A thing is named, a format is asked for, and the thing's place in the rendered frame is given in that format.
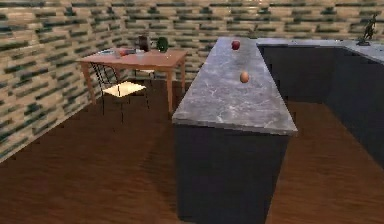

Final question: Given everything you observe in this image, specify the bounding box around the dark brown jar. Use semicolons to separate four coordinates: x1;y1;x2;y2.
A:
137;35;151;53

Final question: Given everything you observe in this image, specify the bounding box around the brown wooden table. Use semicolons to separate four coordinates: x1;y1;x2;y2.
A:
75;48;189;115

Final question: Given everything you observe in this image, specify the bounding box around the grey marble kitchen counter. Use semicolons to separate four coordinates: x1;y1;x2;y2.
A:
171;36;384;224

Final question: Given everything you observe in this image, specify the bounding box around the black wire chair pale seat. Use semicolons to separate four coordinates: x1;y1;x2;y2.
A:
90;62;151;125

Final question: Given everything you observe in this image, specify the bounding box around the green round vegetable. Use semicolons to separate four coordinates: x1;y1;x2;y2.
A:
156;36;169;53

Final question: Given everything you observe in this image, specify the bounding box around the dark green figurine statue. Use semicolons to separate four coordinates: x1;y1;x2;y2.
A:
356;13;379;47

